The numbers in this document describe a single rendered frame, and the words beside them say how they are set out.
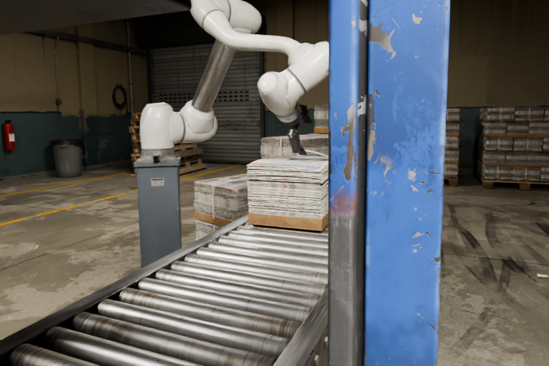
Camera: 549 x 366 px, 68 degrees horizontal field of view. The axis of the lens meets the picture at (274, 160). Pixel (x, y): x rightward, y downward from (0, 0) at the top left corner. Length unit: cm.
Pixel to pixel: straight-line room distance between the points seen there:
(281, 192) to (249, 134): 847
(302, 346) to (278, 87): 78
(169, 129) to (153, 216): 42
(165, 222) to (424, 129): 178
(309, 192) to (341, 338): 111
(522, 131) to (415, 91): 703
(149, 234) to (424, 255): 179
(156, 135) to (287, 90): 84
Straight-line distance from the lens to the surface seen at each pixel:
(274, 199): 147
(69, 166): 910
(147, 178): 197
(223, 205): 223
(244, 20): 178
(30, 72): 944
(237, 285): 104
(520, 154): 734
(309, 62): 133
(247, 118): 991
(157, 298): 101
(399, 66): 29
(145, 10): 38
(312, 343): 80
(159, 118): 196
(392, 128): 29
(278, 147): 265
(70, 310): 101
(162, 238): 203
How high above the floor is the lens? 121
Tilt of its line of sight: 6 degrees down
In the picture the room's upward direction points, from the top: 1 degrees counter-clockwise
